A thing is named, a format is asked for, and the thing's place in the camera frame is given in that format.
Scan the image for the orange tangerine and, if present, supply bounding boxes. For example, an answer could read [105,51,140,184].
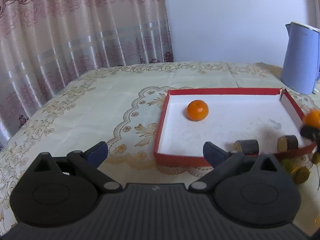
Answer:
[303,109,320,129]
[187,100,209,121]

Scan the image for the dark sugarcane piece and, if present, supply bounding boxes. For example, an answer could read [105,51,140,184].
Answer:
[277,135,298,152]
[233,140,259,155]

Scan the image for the brown longan fruit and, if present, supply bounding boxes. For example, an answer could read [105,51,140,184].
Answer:
[311,152,320,165]
[293,167,310,185]

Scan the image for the green lime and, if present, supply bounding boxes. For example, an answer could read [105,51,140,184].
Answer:
[280,159,298,176]

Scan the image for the red shallow box tray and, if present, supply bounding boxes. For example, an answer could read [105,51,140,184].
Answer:
[154,88,316,167]

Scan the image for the blue electric kettle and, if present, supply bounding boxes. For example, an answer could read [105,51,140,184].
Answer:
[281,22,319,95]

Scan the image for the pink patterned curtain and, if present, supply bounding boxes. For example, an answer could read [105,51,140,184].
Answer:
[1,0,174,146]

